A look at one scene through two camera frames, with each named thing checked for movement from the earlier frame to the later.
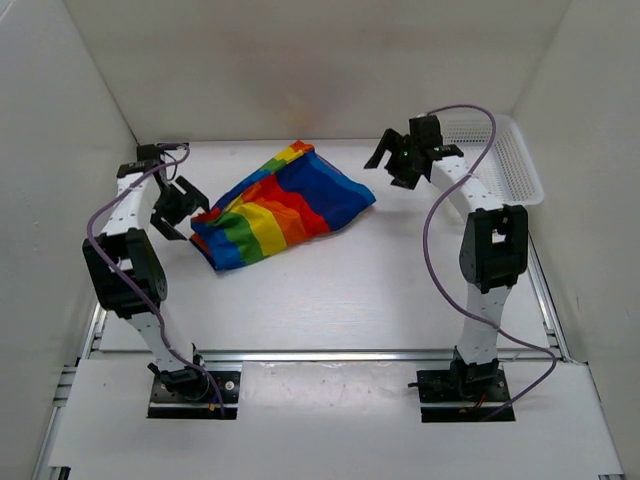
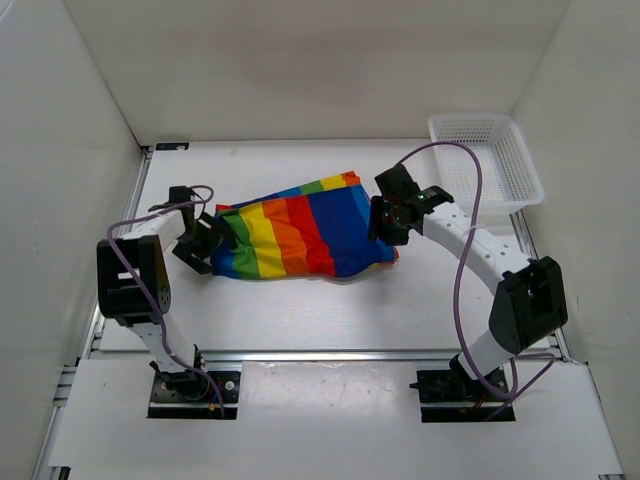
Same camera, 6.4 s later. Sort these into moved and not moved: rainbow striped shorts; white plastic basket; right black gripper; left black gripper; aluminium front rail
Moved: right black gripper; rainbow striped shorts; left black gripper
Not moved: aluminium front rail; white plastic basket
